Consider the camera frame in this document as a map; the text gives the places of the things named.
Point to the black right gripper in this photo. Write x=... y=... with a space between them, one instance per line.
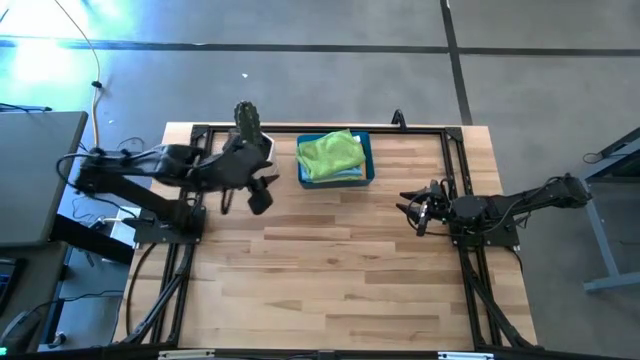
x=437 y=205

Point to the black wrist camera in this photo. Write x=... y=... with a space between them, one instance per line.
x=423 y=217
x=260 y=197

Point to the grey metal table frame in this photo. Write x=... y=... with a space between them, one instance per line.
x=601 y=235

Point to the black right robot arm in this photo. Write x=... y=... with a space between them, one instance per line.
x=515 y=202

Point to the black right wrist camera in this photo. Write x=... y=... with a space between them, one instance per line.
x=423 y=217

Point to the white plant pot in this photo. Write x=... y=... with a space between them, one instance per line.
x=270 y=150

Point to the dark grey rounded device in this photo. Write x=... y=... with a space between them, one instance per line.
x=20 y=330

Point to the tall green cactus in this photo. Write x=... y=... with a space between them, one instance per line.
x=247 y=122

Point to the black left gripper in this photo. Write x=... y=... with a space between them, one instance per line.
x=235 y=165

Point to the black keyboard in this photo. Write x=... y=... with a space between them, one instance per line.
x=6 y=285

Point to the grey desk top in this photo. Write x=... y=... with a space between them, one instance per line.
x=35 y=175

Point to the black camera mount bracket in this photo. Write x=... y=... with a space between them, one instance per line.
x=398 y=120

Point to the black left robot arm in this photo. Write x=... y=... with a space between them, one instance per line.
x=145 y=175

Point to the white box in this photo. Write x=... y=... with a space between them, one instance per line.
x=122 y=232

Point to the blue plastic bin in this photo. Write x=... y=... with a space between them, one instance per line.
x=370 y=165

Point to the black aluminium table frame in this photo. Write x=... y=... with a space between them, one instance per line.
x=325 y=129

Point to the light blue microfiber towel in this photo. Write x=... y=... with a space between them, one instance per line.
x=345 y=172

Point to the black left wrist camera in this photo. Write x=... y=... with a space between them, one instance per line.
x=260 y=197

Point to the green towel with white label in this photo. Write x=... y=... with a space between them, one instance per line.
x=330 y=152

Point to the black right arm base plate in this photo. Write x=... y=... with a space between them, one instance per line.
x=495 y=237

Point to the silver rail bracket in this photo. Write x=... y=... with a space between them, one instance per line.
x=185 y=354
x=465 y=356

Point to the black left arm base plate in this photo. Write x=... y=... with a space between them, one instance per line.
x=160 y=235

